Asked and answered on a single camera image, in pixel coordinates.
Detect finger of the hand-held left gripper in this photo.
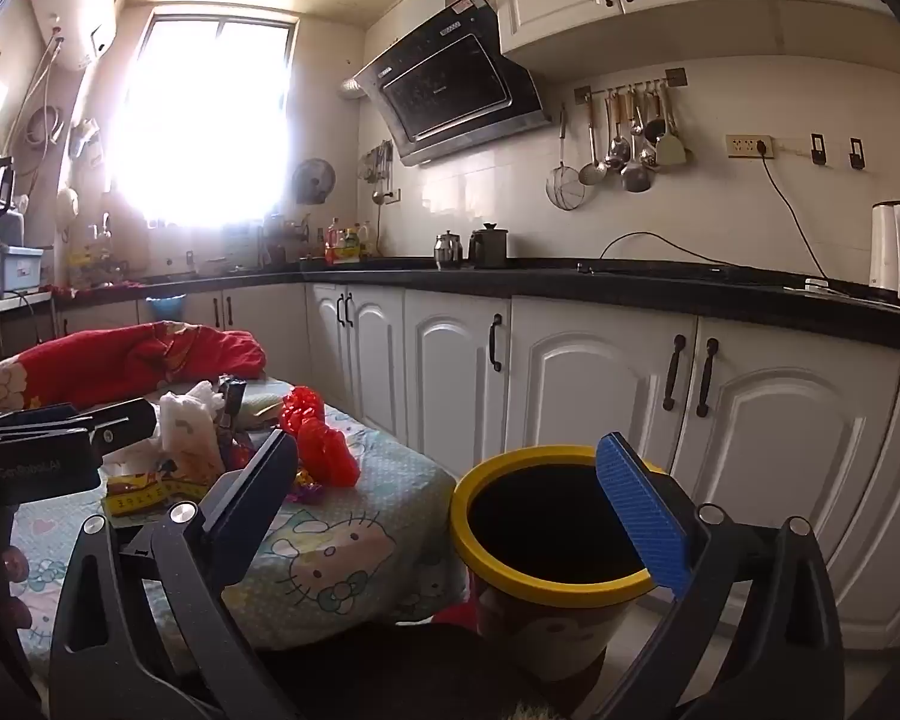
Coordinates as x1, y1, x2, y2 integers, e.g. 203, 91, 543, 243
82, 397, 158, 458
0, 403, 80, 436

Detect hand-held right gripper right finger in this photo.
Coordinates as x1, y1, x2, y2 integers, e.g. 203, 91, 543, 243
596, 431, 845, 720

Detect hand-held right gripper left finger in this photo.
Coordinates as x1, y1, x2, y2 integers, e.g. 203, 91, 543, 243
49, 427, 301, 720

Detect white paper scrap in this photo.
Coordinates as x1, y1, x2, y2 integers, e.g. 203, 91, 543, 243
101, 439, 166, 477

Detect white tissue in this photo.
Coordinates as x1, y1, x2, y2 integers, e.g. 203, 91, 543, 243
157, 381, 226, 477

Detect red plastic wrapper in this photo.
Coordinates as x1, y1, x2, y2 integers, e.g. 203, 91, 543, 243
279, 386, 325, 436
296, 420, 361, 488

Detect dark snack wrapper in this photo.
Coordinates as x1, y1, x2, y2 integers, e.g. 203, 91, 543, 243
217, 375, 254, 466

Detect yellow rimmed trash bin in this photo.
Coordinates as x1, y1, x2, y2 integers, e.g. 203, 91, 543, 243
450, 446, 668, 680

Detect person's left hand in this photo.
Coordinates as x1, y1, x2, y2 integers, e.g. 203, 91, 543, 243
0, 544, 32, 631

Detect red quilt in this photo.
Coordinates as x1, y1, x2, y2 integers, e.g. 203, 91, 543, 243
0, 321, 267, 412

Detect cartoon printed blanket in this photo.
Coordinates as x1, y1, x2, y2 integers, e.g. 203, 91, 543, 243
0, 356, 470, 661

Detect blue storage crate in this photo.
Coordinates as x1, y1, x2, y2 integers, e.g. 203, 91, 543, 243
0, 244, 46, 293

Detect white base cabinets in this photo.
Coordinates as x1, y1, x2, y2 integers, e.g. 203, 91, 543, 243
52, 281, 900, 653

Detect pale green container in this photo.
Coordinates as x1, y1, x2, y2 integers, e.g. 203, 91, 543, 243
221, 225, 260, 263

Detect red floor cloth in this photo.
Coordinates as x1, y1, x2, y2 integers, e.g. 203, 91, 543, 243
431, 600, 481, 627

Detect black kitchen countertop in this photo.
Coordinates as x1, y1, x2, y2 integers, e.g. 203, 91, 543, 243
52, 255, 900, 357

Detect dark brown cloth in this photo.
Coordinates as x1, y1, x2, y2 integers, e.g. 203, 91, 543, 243
255, 615, 593, 720

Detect row of condiment bottles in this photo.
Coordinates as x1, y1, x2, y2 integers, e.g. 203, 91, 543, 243
319, 217, 372, 265

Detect kitchen window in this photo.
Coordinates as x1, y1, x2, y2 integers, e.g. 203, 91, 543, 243
112, 6, 299, 230

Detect black lidded pot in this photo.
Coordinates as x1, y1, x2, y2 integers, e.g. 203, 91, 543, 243
469, 223, 509, 269

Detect large steel ladle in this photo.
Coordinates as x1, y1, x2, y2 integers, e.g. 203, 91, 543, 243
621, 90, 653, 194

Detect small hanging kitchen tools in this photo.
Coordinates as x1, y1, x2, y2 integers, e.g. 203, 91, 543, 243
360, 141, 395, 203

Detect white electric kettle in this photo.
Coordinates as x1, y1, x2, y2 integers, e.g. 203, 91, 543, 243
868, 200, 900, 302

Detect pale green spatula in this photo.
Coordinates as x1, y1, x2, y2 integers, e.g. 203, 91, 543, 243
656, 82, 691, 166

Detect dark serving spoon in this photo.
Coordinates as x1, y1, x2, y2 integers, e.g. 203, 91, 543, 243
643, 86, 667, 143

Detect white water heater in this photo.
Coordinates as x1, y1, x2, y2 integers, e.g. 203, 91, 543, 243
28, 0, 117, 72

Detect black range hood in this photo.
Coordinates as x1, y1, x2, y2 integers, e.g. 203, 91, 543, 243
352, 0, 554, 168

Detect coiled white hose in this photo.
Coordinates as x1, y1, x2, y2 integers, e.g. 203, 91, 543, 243
22, 105, 65, 147

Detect wall mounted fan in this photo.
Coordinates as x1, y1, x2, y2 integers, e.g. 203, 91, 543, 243
292, 157, 337, 205

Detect wooden handled steel ladle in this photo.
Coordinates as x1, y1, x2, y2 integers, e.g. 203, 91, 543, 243
604, 90, 632, 173

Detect beige wall power socket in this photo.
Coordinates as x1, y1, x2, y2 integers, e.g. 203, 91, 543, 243
726, 133, 775, 160

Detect black power cable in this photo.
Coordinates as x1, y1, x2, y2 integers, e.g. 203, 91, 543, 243
598, 144, 833, 286

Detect metal utensil rail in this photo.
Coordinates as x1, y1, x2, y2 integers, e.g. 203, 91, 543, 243
574, 67, 689, 102

